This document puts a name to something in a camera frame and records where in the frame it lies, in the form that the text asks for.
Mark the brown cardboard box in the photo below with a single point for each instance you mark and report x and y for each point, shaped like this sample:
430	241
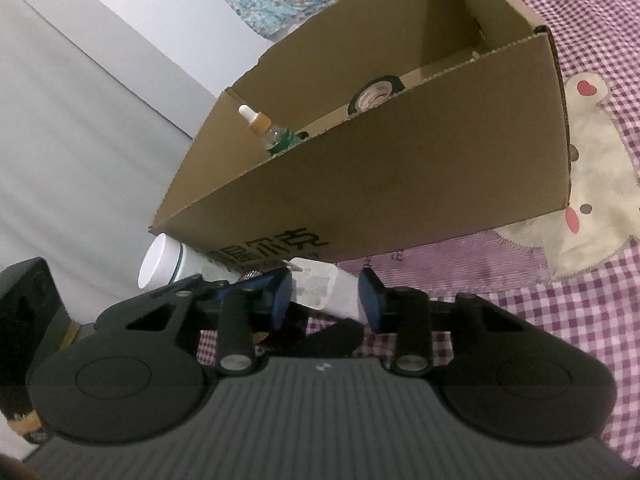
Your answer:
400	185

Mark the white cream tube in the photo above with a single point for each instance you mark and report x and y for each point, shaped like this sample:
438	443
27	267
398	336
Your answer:
160	260

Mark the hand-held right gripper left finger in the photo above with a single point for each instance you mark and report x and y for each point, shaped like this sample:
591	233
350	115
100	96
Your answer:
281	300

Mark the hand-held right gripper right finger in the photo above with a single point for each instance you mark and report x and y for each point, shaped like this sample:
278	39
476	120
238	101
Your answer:
371	302

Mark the black tape roll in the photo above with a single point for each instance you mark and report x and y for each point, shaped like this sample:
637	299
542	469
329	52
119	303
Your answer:
375	94

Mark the green glass dropper bottle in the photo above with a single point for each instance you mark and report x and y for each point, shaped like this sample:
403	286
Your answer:
272	135

